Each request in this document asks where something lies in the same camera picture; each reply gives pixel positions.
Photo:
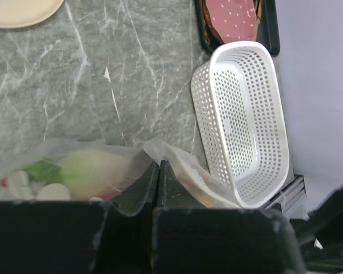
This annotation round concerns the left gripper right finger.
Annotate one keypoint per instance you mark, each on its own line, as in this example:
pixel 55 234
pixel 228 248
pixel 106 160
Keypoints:
pixel 190 238

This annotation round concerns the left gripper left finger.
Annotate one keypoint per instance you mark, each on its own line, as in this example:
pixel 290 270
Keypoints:
pixel 81 237

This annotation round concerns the white radish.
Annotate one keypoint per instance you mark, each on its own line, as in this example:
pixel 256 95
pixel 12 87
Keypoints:
pixel 85 173

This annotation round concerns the clear dotted zip bag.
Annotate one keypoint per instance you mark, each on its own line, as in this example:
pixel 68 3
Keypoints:
pixel 185 168

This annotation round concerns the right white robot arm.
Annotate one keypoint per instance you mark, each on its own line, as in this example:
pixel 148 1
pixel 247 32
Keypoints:
pixel 320 237

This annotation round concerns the white perforated basket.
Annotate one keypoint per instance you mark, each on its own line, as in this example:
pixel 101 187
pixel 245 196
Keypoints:
pixel 239 112

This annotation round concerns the pink dotted plate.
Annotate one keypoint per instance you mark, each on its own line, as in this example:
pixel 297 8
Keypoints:
pixel 231 20

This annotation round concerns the black serving tray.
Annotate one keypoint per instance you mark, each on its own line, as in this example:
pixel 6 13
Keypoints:
pixel 267 33

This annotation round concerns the orange cream round plate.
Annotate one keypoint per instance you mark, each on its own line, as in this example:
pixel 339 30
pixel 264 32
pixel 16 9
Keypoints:
pixel 17 14

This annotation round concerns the aluminium frame rail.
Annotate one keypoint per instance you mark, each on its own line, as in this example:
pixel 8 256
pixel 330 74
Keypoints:
pixel 291 200

